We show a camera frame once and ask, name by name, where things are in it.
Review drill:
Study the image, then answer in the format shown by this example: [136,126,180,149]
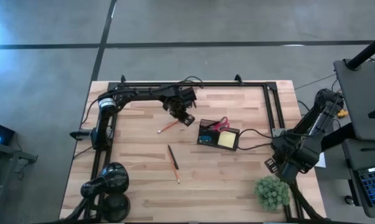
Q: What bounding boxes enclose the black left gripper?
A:
[162,91,197,128]

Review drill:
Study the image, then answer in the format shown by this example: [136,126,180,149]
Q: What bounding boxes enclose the short black pen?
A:
[167,144,180,170]

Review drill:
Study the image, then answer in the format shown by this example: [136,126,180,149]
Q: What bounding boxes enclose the black desk lamp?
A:
[80,161,131,223]

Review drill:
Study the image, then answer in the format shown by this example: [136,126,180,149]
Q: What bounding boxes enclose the grey metal stand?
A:
[0,139,39,218]

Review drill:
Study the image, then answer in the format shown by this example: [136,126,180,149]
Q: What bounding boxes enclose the backlit keyboard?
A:
[357,164,375,208]

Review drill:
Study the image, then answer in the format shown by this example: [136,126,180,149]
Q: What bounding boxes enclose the orange pencil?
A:
[166,148,181,185]
[157,119,179,134]

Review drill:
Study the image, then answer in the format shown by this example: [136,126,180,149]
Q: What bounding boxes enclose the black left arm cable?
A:
[178,75,204,90]

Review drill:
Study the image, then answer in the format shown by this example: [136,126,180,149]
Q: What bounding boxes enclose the black pole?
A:
[345,30,375,71]

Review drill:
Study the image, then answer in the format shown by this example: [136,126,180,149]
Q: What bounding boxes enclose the red-handled scissors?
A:
[207,116,230,133]

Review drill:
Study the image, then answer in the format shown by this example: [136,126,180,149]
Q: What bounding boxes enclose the white paper sheet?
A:
[317,151,327,169]

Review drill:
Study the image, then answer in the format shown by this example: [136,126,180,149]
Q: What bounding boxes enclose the black device with blue light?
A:
[0,119,16,146]

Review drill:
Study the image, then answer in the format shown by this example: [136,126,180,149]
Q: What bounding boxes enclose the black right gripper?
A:
[264,138,301,174]

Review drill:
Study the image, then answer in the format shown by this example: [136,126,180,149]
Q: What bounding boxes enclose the black aluminium table frame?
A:
[61,74,327,223]

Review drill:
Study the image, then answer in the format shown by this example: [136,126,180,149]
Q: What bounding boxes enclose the black mesh desk organizer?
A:
[196,118,240,152]

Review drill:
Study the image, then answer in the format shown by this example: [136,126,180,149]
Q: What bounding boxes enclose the grey cart top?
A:
[333,58,375,141]

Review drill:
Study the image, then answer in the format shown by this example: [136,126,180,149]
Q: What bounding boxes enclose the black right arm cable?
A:
[237,128,300,151]

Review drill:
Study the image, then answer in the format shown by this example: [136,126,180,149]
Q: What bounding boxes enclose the yellow sticky note pad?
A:
[217,130,237,149]

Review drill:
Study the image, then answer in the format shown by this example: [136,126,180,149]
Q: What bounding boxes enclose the grey side desk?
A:
[342,138,375,218]

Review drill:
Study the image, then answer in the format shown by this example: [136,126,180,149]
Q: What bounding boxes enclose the small green potted plant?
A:
[254,175,292,213]

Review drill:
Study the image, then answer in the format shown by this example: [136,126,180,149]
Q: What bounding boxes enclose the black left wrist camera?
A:
[179,87,198,102]

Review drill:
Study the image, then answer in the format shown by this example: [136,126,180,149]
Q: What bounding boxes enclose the black side clamp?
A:
[69,129,92,141]

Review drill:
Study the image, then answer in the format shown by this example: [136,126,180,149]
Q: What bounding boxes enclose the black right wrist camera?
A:
[279,164,301,185]

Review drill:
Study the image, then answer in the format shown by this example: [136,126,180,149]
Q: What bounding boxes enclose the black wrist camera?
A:
[179,87,198,102]
[279,164,301,185]

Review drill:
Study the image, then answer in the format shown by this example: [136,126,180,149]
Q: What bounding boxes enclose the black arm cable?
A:
[178,75,204,90]
[237,128,300,151]

